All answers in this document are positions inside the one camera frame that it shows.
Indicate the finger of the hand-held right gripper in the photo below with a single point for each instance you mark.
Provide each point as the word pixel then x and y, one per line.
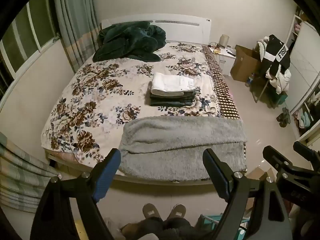
pixel 273 158
pixel 308 155

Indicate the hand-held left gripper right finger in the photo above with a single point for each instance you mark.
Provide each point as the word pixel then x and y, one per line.
pixel 216 175

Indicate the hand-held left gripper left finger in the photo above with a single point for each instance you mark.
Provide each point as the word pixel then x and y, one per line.
pixel 107 177

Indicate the grey fluffy blanket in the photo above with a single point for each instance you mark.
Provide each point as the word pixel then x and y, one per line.
pixel 180 140

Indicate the dark folded pants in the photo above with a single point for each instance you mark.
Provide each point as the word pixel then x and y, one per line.
pixel 172 101

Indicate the flat cardboard piece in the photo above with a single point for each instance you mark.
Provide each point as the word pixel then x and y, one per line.
pixel 257 173

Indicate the teal folded clothes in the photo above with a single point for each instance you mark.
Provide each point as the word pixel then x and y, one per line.
pixel 306 120

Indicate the dark slipper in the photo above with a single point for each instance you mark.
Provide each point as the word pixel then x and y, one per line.
pixel 285 112
pixel 282 122

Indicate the teal plastic basket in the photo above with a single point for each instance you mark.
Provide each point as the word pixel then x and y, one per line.
pixel 210 220

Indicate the person's right grey slipper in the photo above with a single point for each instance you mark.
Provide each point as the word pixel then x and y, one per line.
pixel 176 211

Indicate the person's grey slipper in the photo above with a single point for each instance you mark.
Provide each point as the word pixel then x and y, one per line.
pixel 176 211
pixel 151 211

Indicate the person's left grey slipper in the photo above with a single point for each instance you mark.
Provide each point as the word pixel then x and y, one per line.
pixel 151 211

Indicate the teal storage bin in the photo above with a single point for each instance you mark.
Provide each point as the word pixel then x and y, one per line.
pixel 281 100

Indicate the folding chair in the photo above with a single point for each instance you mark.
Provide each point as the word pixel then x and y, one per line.
pixel 261 90

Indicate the person's legs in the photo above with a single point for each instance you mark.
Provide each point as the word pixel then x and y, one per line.
pixel 170 230

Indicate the white puffy jacket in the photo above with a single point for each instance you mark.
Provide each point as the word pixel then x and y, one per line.
pixel 281 82

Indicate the floral bed sheet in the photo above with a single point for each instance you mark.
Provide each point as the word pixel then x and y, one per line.
pixel 100 100

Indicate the plastic water bottle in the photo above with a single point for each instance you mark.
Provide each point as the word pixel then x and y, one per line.
pixel 249 81

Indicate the green striped curtain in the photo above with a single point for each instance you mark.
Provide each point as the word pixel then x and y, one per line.
pixel 75 17
pixel 22 175

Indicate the brown checkered bed sheet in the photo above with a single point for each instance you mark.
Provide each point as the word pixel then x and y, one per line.
pixel 222 90

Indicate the brown cardboard box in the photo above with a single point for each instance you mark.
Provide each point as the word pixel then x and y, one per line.
pixel 243 65

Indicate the white wardrobe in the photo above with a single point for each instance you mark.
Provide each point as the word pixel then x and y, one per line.
pixel 305 55

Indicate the white nightstand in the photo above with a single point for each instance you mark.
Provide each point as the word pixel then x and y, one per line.
pixel 225 62

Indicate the pale fleece garment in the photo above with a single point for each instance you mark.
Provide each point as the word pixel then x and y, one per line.
pixel 261 48

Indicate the black jacket with white stripe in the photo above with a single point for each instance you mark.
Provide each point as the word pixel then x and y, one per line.
pixel 272 47

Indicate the black remote control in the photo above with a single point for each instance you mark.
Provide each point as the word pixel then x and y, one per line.
pixel 230 53

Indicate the beige table lamp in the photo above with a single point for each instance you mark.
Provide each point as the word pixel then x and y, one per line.
pixel 224 40

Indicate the dark green blanket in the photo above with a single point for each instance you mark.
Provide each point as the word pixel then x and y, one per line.
pixel 130 42

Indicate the white bed headboard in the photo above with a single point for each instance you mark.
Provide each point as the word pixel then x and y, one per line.
pixel 185 31

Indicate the white framed window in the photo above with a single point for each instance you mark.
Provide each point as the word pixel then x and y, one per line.
pixel 20 37

